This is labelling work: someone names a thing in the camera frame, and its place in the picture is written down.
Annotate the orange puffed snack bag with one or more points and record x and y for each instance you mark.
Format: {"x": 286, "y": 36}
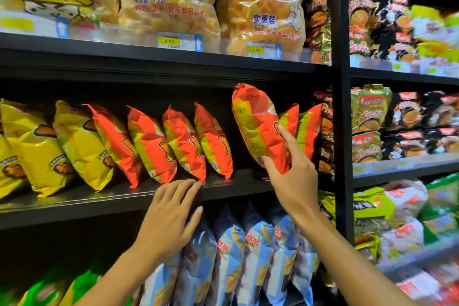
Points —
{"x": 254, "y": 123}
{"x": 290, "y": 117}
{"x": 310, "y": 130}

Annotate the row of orange snack bags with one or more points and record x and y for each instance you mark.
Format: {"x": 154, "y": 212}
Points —
{"x": 150, "y": 148}

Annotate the row of yellow chip bags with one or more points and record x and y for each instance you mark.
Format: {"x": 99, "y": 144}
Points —
{"x": 39, "y": 148}

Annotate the person's right hand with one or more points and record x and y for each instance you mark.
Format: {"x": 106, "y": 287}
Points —
{"x": 298, "y": 184}

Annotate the black metal shelf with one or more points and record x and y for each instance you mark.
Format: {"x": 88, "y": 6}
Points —
{"x": 143, "y": 55}

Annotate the stack of light green bags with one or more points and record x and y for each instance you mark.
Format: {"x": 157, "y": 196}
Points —
{"x": 441, "y": 198}

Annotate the person's right forearm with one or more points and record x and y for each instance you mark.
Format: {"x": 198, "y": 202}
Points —
{"x": 351, "y": 263}

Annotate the noodle packets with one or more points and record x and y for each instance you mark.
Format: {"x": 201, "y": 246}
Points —
{"x": 423, "y": 284}
{"x": 367, "y": 112}
{"x": 369, "y": 205}

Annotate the person's left hand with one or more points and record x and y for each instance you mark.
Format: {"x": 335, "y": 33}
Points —
{"x": 168, "y": 223}

